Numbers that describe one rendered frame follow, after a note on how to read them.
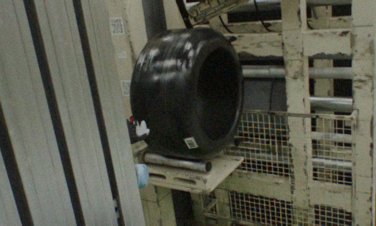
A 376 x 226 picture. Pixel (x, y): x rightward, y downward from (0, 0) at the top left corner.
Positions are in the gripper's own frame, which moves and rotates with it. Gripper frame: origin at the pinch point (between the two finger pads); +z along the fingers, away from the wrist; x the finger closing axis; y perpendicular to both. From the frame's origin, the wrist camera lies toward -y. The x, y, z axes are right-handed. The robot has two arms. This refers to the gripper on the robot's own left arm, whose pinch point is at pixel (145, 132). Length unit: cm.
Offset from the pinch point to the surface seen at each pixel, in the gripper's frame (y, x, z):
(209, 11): 45, 6, 64
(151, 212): -55, 31, 36
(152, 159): -20.3, 17.9, 24.4
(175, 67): 23.2, -6.7, 12.5
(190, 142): -6.9, -10.3, 14.3
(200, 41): 32.0, -10.5, 25.8
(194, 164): -19.8, -5.1, 24.5
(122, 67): 21.5, 33.5, 27.1
